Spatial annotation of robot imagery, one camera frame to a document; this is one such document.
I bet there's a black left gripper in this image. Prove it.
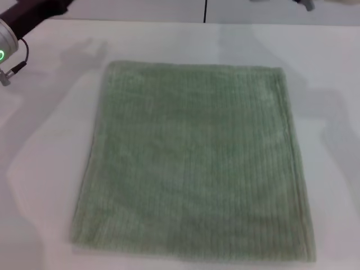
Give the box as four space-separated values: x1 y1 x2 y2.
0 0 70 39

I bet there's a green ribbed towel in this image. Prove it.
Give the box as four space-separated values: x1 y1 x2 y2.
69 60 317 264

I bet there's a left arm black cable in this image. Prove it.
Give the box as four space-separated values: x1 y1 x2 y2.
0 38 30 87

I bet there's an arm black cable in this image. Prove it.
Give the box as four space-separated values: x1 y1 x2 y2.
292 0 314 12
0 38 30 87

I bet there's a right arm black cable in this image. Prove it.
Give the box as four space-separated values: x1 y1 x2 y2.
292 0 314 12

